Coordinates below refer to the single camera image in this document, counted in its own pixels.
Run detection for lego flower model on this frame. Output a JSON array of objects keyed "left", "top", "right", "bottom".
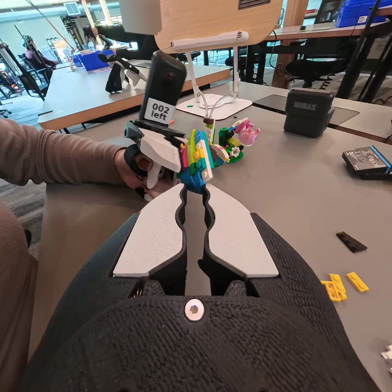
[{"left": 204, "top": 117, "right": 261, "bottom": 167}]

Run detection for small yellow lego plate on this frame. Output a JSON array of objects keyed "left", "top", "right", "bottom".
[{"left": 346, "top": 272, "right": 369, "bottom": 292}]

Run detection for yellow lego frame piece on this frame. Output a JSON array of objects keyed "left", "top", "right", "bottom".
[{"left": 320, "top": 279, "right": 343, "bottom": 302}]

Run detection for black office chair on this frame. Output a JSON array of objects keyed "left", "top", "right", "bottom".
[{"left": 285, "top": 40, "right": 362, "bottom": 88}]

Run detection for black charger case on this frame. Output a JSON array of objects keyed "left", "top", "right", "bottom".
[{"left": 283, "top": 87, "right": 336, "bottom": 138}]

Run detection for person's left hand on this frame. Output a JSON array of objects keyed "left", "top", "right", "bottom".
[{"left": 115, "top": 148, "right": 182, "bottom": 201}]

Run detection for black lego wedge plate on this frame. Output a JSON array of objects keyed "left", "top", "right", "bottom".
[{"left": 336, "top": 231, "right": 368, "bottom": 253}]

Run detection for white lego plates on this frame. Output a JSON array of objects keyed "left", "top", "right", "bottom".
[{"left": 381, "top": 344, "right": 392, "bottom": 374}]

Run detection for blue plastic bin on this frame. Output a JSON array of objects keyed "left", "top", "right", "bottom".
[
  {"left": 335, "top": 0, "right": 392, "bottom": 28},
  {"left": 73, "top": 50, "right": 115, "bottom": 71}
]

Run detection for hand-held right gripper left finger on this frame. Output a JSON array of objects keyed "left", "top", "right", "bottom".
[{"left": 113, "top": 183, "right": 188, "bottom": 278}]

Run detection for person's left forearm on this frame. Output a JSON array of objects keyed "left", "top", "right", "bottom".
[{"left": 0, "top": 119, "right": 126, "bottom": 186}]

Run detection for neighbouring table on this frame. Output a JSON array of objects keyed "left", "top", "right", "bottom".
[{"left": 38, "top": 60, "right": 231, "bottom": 130}]

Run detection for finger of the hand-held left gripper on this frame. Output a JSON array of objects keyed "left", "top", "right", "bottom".
[{"left": 139, "top": 132, "right": 187, "bottom": 173}]

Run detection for wooden board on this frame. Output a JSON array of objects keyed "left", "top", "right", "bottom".
[{"left": 155, "top": 0, "right": 284, "bottom": 49}]

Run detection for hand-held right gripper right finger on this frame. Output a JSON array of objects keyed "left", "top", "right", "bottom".
[{"left": 203, "top": 184, "right": 280, "bottom": 278}]

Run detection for narrow yellow lego plate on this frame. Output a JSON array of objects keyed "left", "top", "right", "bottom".
[{"left": 329, "top": 273, "right": 348, "bottom": 301}]

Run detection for multicolour lego wing assembly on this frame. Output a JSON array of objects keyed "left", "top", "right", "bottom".
[{"left": 177, "top": 129, "right": 215, "bottom": 194}]

